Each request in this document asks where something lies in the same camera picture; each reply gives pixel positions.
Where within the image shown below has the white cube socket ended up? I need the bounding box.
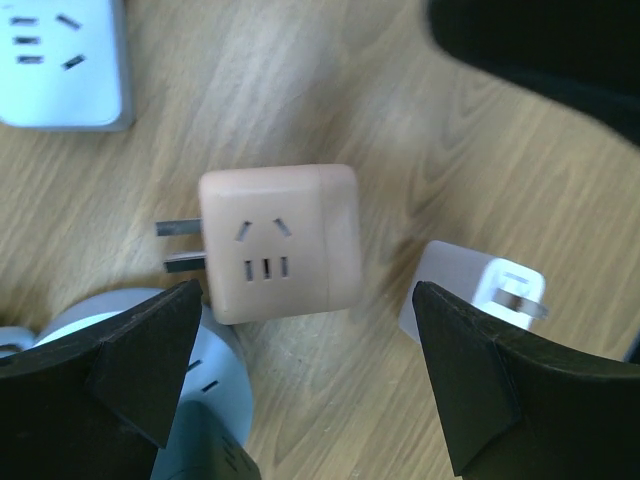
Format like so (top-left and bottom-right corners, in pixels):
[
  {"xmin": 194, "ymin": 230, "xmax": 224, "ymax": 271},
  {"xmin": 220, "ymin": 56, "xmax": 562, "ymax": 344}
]
[{"xmin": 410, "ymin": 240, "xmax": 548, "ymax": 330}]

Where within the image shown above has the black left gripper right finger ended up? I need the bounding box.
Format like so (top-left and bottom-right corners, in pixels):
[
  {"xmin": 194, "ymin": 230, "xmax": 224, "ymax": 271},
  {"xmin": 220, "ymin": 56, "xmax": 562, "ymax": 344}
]
[{"xmin": 412, "ymin": 282, "xmax": 639, "ymax": 479}]

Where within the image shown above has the round light blue power socket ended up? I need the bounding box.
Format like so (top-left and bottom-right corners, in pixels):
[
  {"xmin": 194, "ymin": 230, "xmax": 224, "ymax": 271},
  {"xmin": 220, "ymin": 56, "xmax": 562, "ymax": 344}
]
[{"xmin": 0, "ymin": 287, "xmax": 254, "ymax": 451}]

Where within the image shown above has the white-blue power strip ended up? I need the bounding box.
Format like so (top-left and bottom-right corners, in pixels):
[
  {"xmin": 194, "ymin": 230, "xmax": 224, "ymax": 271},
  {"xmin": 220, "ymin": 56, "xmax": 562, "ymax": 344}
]
[{"xmin": 1, "ymin": 1, "xmax": 135, "ymax": 132}]

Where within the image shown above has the dark green cube socket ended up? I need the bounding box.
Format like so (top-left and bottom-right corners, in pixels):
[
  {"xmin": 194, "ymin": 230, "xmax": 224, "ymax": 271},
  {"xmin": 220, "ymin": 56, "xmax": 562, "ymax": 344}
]
[{"xmin": 150, "ymin": 401, "xmax": 261, "ymax": 480}]

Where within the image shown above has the tan cube socket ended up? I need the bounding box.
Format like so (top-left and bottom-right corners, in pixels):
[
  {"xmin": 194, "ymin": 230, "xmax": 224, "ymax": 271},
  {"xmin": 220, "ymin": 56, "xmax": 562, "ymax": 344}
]
[{"xmin": 155, "ymin": 164, "xmax": 363, "ymax": 325}]

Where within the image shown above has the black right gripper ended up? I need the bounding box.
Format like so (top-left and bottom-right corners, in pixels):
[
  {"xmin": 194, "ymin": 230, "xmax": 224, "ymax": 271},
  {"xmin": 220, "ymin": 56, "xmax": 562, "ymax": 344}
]
[{"xmin": 424, "ymin": 0, "xmax": 639, "ymax": 145}]

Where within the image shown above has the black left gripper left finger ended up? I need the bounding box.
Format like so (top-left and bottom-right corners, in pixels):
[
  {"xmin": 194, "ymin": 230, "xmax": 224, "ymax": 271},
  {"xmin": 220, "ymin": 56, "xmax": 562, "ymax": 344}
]
[{"xmin": 1, "ymin": 280, "xmax": 202, "ymax": 479}]

